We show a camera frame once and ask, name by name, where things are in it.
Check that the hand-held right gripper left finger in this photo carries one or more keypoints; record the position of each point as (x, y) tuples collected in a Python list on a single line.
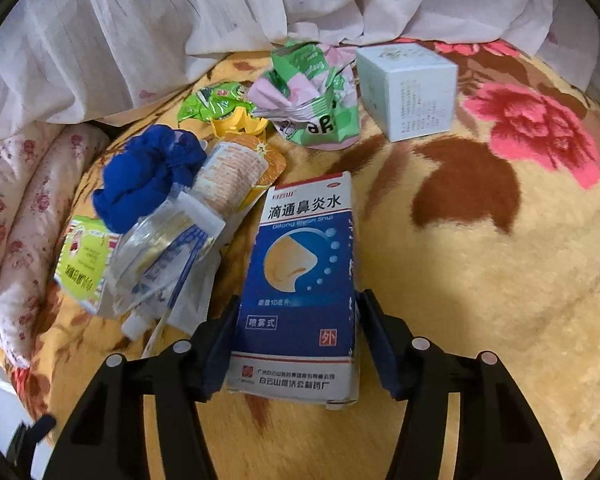
[(219, 350)]

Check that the yellow and green packet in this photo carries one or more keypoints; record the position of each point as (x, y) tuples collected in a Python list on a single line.
[(85, 265)]

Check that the yellow floral blanket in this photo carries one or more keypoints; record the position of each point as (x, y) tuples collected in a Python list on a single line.
[(480, 260)]

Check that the black object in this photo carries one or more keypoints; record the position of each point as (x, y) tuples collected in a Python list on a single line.
[(27, 440)]

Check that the green snack wrapper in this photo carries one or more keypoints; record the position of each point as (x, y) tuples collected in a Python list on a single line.
[(205, 105)]

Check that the white cardboard box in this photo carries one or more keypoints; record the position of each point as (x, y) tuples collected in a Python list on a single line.
[(410, 95)]

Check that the orange drink pouch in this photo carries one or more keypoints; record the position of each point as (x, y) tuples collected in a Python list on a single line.
[(230, 175)]

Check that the blue and white medicine box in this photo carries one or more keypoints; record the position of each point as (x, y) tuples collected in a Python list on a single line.
[(300, 270)]

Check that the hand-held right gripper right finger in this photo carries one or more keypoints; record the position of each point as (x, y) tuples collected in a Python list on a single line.
[(380, 347)]

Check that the clear plastic packaging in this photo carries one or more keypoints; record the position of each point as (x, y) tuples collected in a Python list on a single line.
[(160, 250)]

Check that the crumpled green and pink wrapper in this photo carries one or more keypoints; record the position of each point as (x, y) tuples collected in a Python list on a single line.
[(305, 90)]

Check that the yellow plastic piece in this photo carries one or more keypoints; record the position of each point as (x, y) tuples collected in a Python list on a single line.
[(240, 122)]

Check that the blue cloth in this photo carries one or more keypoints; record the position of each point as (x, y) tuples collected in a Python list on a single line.
[(140, 175)]

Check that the white sheer curtain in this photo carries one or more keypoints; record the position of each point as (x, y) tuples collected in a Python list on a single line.
[(130, 20)]

